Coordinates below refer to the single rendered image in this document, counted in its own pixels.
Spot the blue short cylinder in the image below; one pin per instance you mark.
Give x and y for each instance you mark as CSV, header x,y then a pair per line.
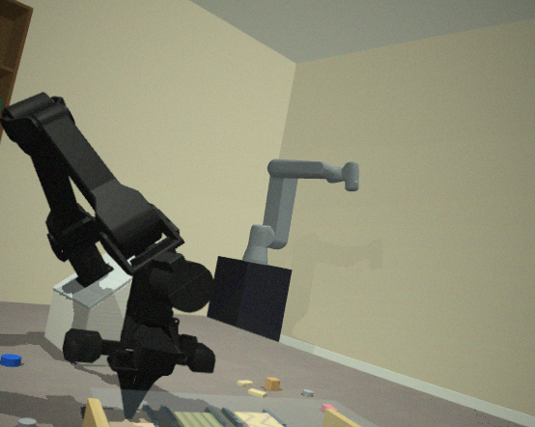
x,y
10,360

